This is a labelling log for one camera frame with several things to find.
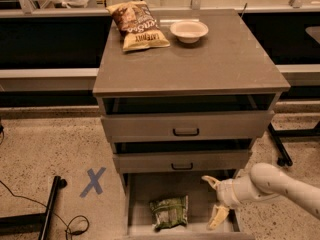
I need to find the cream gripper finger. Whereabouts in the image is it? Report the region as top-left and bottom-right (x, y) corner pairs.
(207, 205), (230, 230)
(201, 175), (220, 190)

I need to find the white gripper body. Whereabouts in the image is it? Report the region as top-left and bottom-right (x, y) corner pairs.
(216, 179), (240, 208)

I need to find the green jalapeno chip bag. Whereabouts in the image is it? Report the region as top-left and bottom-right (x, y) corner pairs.
(149, 195), (188, 231)

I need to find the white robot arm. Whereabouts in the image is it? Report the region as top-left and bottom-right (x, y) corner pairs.
(202, 163), (320, 230)

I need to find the grey middle drawer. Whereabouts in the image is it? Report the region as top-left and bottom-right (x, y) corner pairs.
(113, 149), (252, 174)

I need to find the grey drawer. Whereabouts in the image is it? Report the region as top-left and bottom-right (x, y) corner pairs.
(113, 149), (252, 174)
(101, 111), (274, 143)
(123, 171), (255, 240)

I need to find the grey bottom drawer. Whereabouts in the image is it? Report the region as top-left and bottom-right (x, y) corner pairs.
(123, 171), (255, 240)

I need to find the grey top drawer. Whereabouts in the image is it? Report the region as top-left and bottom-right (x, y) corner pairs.
(101, 111), (274, 143)

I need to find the grey drawer cabinet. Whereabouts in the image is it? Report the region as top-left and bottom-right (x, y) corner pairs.
(92, 9), (291, 185)

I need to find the brown yellow chip bag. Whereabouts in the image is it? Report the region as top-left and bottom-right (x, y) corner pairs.
(107, 1), (170, 52)

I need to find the black right stand leg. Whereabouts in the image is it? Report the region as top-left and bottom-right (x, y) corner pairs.
(268, 122), (320, 167)

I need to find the blue tape cross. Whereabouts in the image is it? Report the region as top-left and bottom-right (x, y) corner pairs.
(80, 167), (106, 198)

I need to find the white bowl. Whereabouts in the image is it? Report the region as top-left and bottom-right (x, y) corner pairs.
(170, 21), (209, 44)

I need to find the black middle drawer handle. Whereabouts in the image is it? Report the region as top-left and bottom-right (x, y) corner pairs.
(171, 162), (194, 171)

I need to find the black drawer handle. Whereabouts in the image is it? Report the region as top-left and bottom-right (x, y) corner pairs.
(172, 128), (200, 137)
(171, 162), (194, 171)

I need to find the black top drawer handle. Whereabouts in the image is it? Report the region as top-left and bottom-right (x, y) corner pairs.
(172, 128), (200, 137)

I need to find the black floor cable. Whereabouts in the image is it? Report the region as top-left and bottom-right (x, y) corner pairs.
(0, 179), (90, 237)

